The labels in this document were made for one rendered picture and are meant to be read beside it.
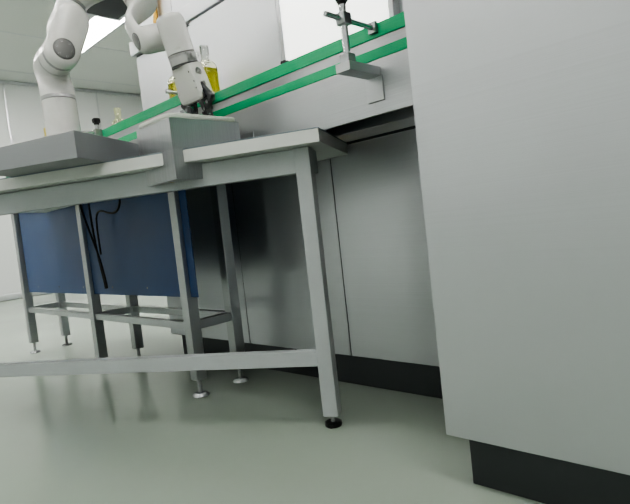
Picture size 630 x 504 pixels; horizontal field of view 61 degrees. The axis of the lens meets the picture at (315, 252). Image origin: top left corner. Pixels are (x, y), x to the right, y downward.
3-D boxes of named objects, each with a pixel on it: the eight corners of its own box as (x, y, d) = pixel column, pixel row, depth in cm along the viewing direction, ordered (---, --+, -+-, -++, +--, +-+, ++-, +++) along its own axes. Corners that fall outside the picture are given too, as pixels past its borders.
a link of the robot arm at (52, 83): (70, 107, 164) (61, 55, 164) (84, 94, 154) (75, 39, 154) (36, 105, 158) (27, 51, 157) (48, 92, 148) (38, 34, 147)
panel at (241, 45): (402, 38, 140) (389, -95, 138) (395, 36, 138) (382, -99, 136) (206, 114, 203) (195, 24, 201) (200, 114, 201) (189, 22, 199)
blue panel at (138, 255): (241, 288, 182) (226, 164, 180) (197, 297, 170) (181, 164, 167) (63, 286, 293) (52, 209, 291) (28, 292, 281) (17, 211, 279)
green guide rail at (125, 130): (187, 119, 164) (184, 93, 164) (184, 119, 163) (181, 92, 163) (9, 189, 286) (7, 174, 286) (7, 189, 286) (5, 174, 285)
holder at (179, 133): (256, 150, 153) (253, 123, 153) (172, 148, 134) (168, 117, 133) (221, 160, 165) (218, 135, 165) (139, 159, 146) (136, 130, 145)
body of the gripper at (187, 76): (205, 54, 145) (218, 95, 147) (184, 65, 152) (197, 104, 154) (183, 57, 140) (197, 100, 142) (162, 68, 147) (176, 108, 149)
